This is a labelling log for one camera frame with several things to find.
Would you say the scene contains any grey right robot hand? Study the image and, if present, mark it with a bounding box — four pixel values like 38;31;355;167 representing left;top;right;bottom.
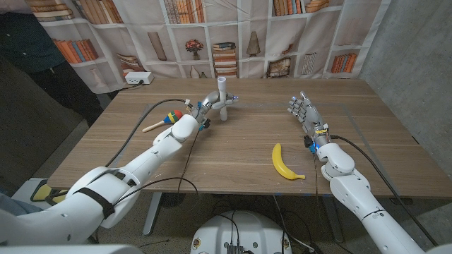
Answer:
287;90;331;146

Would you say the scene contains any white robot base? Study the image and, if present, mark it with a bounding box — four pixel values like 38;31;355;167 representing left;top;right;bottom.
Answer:
190;210;293;254

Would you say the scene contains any yellow toy banana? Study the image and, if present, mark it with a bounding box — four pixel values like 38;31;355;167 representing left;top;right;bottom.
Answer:
271;143;307;181

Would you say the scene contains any colourful wooden toy maraca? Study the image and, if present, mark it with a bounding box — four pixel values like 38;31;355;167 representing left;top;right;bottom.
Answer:
141;109;184;133

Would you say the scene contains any grey metal table leg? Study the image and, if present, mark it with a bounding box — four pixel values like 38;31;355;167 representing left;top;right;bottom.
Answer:
321;195;345;244
143;192;163;236

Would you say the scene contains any printed bookshelf backdrop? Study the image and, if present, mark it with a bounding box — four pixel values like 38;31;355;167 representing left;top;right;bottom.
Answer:
24;0;392;95

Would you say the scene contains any white power strip box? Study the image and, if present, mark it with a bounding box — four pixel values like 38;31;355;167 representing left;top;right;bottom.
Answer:
124;71;155;85

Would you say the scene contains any white robot torso edge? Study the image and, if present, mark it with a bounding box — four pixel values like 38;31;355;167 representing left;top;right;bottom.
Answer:
0;244;144;254

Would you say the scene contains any yellow and white base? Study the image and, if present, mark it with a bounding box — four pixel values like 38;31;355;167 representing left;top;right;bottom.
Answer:
30;179;71;206

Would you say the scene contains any person in dark clothes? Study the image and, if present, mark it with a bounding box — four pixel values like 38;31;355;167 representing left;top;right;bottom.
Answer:
0;12;103;126

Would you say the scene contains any person in blue jeans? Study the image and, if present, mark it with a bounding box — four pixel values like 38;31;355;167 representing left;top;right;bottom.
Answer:
0;192;43;216

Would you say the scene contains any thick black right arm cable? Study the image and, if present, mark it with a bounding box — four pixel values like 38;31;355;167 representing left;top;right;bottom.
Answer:
330;135;439;247

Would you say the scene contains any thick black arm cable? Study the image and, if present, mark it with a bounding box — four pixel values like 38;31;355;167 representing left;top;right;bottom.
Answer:
105;98;191;169
330;135;439;247

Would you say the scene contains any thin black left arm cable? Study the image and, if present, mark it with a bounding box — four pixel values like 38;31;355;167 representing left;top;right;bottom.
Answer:
176;128;202;195

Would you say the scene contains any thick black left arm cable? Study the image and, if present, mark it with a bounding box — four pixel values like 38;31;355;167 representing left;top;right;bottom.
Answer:
105;98;191;169

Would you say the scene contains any black power strip cable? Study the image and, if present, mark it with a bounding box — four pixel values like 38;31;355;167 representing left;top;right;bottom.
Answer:
116;80;145;92

